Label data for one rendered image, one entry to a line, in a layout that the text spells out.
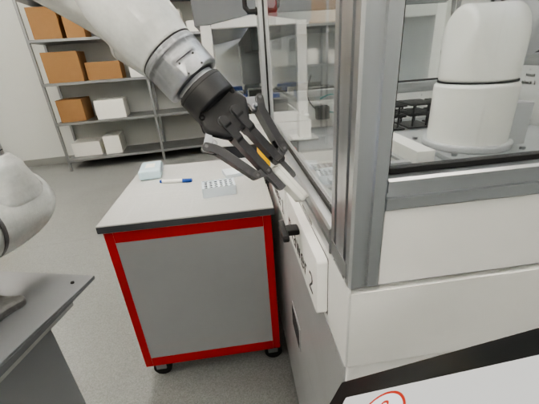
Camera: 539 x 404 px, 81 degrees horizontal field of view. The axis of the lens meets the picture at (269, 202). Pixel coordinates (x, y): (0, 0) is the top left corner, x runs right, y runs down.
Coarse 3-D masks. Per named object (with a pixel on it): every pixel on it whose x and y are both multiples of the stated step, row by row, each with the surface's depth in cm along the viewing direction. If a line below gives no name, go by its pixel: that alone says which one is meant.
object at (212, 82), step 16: (208, 80) 44; (224, 80) 46; (192, 96) 44; (208, 96) 44; (224, 96) 47; (240, 96) 48; (192, 112) 46; (208, 112) 46; (224, 112) 47; (208, 128) 46; (224, 128) 47; (240, 128) 48
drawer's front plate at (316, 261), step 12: (288, 204) 74; (288, 216) 76; (300, 216) 63; (300, 228) 61; (300, 240) 63; (312, 240) 55; (300, 252) 64; (312, 252) 52; (300, 264) 66; (312, 264) 53; (324, 264) 50; (312, 276) 54; (324, 276) 51; (312, 288) 55; (324, 288) 52; (312, 300) 57; (324, 300) 53
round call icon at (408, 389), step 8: (384, 392) 21; (392, 392) 21; (400, 392) 20; (408, 392) 19; (368, 400) 22; (376, 400) 21; (384, 400) 21; (392, 400) 20; (400, 400) 19; (408, 400) 19
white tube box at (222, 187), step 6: (210, 180) 124; (216, 180) 124; (222, 180) 123; (228, 180) 123; (204, 186) 119; (210, 186) 119; (216, 186) 118; (222, 186) 117; (228, 186) 117; (234, 186) 118; (204, 192) 116; (210, 192) 117; (216, 192) 117; (222, 192) 118; (228, 192) 118; (234, 192) 119
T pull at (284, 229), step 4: (280, 220) 66; (280, 224) 64; (284, 224) 64; (288, 224) 64; (292, 224) 64; (296, 224) 64; (280, 228) 63; (284, 228) 62; (288, 228) 62; (292, 228) 62; (296, 228) 62; (284, 232) 61; (288, 232) 62; (292, 232) 62; (296, 232) 62; (284, 236) 60; (288, 236) 60; (284, 240) 60; (288, 240) 60
